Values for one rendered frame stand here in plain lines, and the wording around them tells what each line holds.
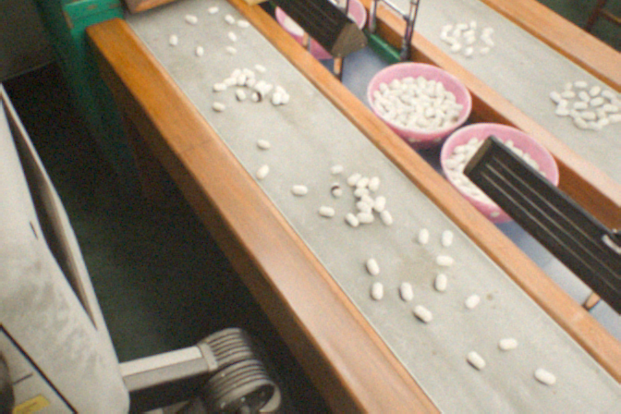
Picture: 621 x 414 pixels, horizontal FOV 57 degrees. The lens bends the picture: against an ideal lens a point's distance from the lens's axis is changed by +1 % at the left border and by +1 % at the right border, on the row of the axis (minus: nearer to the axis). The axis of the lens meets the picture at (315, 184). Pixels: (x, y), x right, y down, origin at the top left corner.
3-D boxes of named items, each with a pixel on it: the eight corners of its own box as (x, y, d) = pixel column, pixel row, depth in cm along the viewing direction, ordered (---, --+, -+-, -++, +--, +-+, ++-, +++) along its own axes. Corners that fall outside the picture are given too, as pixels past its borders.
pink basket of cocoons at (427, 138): (435, 174, 142) (443, 148, 134) (345, 129, 150) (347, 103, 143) (478, 115, 156) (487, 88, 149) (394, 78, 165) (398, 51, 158)
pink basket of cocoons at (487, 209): (489, 252, 127) (502, 228, 120) (411, 176, 141) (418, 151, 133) (566, 201, 137) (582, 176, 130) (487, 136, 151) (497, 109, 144)
